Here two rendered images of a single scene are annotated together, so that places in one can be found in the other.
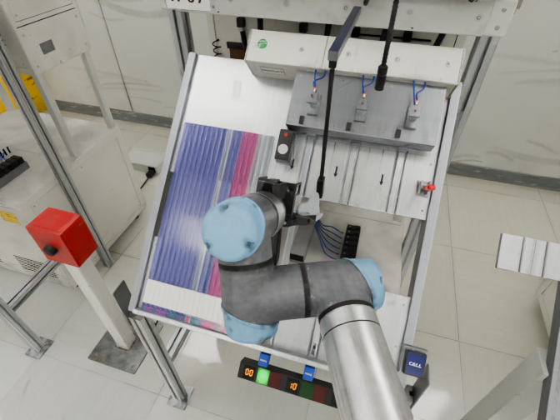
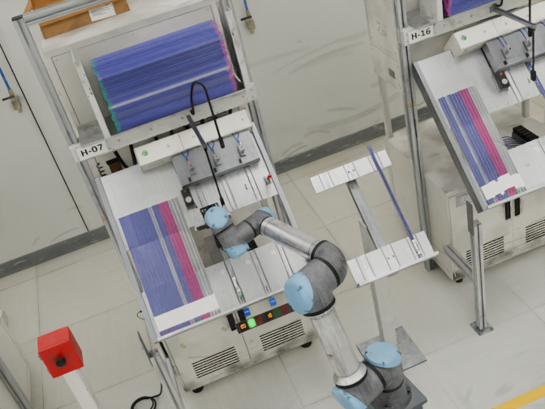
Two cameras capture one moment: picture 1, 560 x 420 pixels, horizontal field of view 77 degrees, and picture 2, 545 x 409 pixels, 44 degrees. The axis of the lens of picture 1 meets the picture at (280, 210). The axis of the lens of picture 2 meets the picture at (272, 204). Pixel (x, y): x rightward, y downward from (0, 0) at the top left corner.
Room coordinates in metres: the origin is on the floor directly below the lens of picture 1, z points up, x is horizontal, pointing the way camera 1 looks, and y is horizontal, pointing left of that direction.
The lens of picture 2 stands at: (-1.51, 0.75, 2.53)
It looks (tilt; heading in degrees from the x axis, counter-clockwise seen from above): 34 degrees down; 333
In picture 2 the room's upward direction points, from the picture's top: 15 degrees counter-clockwise
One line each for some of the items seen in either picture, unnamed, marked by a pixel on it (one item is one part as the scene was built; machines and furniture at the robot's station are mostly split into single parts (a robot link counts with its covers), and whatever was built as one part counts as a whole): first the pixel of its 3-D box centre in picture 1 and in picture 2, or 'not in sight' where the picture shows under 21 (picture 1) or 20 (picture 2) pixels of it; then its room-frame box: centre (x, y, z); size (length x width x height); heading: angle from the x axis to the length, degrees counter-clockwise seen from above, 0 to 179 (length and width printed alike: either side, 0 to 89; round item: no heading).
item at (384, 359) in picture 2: not in sight; (383, 364); (-0.22, -0.14, 0.72); 0.13 x 0.12 x 0.14; 97
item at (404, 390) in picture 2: not in sight; (388, 385); (-0.22, -0.15, 0.60); 0.15 x 0.15 x 0.10
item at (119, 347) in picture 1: (97, 292); (88, 402); (0.77, 0.70, 0.39); 0.24 x 0.24 x 0.78; 73
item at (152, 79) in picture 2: not in sight; (165, 75); (0.88, -0.14, 1.52); 0.51 x 0.13 x 0.27; 73
